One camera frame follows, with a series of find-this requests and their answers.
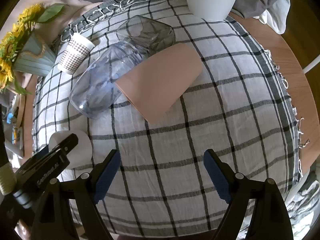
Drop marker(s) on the dark smoky glass cup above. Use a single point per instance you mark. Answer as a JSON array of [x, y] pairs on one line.
[[147, 35]]

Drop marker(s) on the clear bluish plastic cup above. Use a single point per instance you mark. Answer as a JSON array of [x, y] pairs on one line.
[[96, 90]]

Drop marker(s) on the peach pink cup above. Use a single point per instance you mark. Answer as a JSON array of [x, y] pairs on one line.
[[154, 85]]

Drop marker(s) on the checked grey white tablecloth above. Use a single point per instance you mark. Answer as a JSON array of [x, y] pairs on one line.
[[238, 106]]

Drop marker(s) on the yellow sunflower bouquet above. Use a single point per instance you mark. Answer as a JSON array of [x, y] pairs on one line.
[[13, 42]]

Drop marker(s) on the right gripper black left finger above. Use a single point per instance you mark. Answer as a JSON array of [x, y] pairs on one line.
[[53, 219]]

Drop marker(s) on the light blue ribbed vase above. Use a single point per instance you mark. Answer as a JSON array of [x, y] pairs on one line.
[[36, 57]]

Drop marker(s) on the plain white cup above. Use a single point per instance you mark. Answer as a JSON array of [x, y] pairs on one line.
[[80, 157]]

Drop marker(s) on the patterned paper cup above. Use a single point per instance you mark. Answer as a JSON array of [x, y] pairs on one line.
[[76, 51]]

